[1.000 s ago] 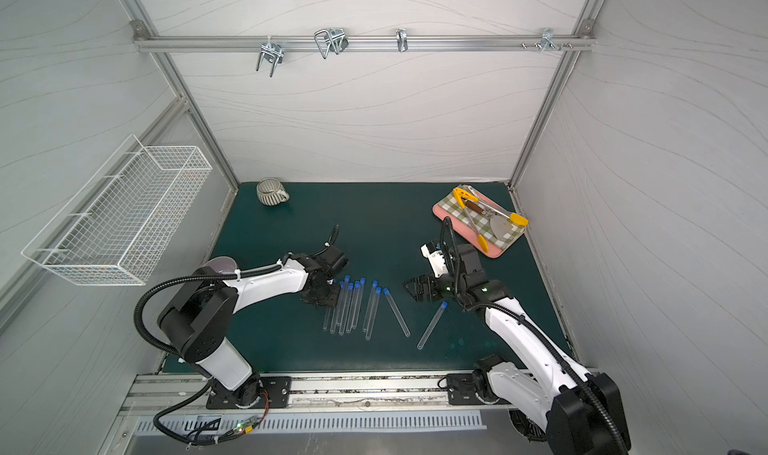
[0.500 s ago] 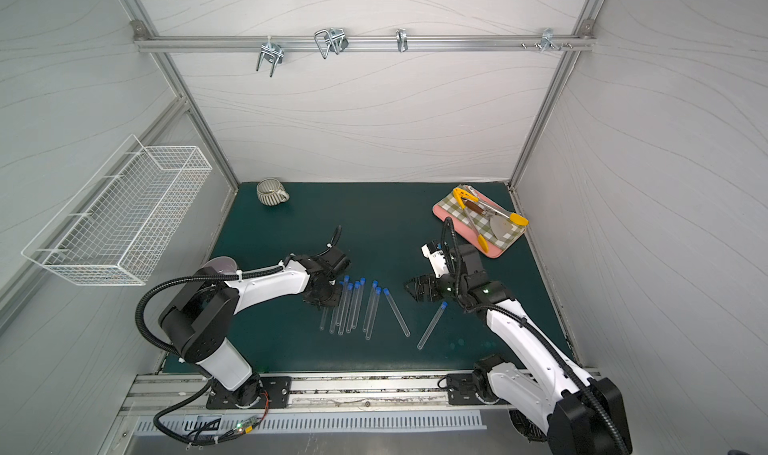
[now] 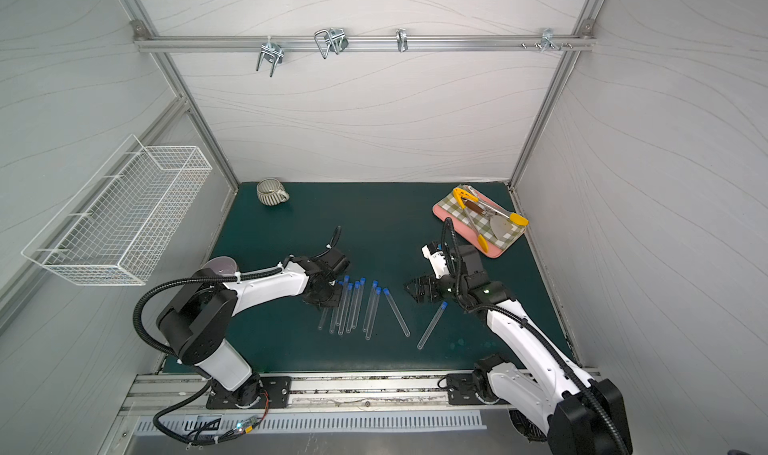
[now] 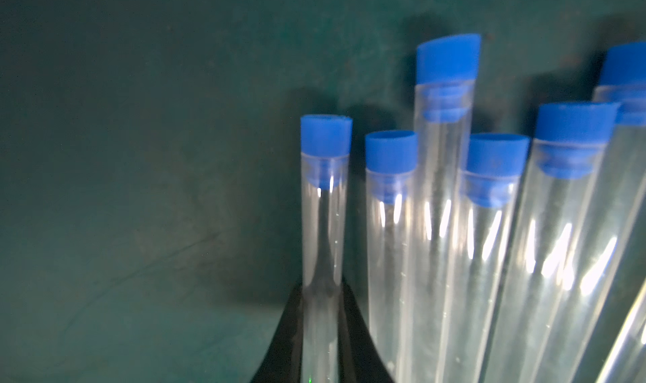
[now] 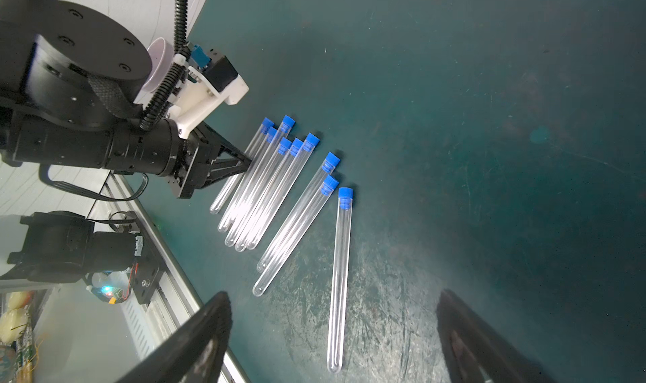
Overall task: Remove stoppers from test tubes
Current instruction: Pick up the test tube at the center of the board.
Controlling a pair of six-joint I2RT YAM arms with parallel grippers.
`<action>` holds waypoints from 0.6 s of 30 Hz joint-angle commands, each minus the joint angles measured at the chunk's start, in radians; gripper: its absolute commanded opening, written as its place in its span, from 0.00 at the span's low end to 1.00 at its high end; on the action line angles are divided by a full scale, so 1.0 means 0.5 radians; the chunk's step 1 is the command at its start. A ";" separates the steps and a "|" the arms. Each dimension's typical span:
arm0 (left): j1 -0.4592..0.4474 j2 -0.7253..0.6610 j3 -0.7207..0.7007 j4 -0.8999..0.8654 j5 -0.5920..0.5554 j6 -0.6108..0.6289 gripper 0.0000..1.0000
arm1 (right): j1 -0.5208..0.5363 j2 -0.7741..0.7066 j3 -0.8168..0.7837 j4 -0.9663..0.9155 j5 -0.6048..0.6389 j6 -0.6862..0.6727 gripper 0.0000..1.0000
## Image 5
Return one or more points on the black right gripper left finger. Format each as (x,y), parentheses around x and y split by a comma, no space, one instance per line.
(195,352)

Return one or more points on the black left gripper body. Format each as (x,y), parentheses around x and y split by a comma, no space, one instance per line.
(205,158)

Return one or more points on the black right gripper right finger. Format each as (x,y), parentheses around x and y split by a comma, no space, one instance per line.
(474,352)

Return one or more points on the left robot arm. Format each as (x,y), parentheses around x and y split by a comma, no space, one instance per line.
(69,81)

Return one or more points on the purple bowl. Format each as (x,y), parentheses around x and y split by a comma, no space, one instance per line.
(161,53)

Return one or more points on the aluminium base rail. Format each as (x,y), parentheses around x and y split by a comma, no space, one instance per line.
(173,301)

